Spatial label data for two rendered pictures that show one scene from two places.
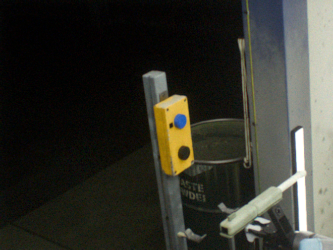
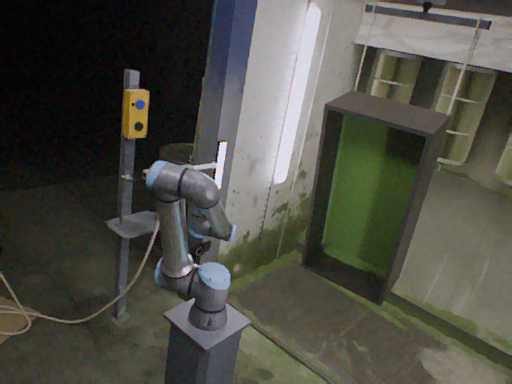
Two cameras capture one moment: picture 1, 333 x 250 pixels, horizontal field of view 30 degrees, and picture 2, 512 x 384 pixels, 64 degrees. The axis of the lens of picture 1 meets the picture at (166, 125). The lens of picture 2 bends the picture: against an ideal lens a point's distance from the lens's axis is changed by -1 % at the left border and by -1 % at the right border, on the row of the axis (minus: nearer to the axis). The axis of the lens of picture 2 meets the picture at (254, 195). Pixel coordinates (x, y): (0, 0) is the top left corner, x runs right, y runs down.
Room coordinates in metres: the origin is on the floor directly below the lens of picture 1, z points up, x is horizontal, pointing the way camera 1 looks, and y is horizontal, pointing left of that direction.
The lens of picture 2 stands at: (-0.25, -0.51, 1.97)
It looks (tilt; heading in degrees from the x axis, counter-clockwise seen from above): 22 degrees down; 354
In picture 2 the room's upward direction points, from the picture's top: 10 degrees clockwise
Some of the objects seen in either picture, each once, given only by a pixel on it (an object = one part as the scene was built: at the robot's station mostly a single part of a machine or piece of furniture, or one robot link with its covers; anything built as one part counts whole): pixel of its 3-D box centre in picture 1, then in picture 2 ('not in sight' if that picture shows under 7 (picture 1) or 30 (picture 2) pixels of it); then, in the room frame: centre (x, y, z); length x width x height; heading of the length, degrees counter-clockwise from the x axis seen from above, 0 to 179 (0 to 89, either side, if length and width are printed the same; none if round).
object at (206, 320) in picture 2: not in sight; (209, 309); (1.35, -0.56, 0.69); 0.19 x 0.19 x 0.10
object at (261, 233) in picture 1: (261, 231); not in sight; (1.74, -0.26, 1.15); 0.09 x 0.05 x 0.02; 55
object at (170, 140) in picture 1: (174, 135); (135, 113); (1.99, -0.02, 1.42); 0.12 x 0.06 x 0.26; 137
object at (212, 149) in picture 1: (220, 141); (193, 156); (3.11, -0.28, 0.86); 0.54 x 0.54 x 0.01
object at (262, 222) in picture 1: (258, 226); not in sight; (1.81, -0.27, 1.12); 0.09 x 0.03 x 0.06; 39
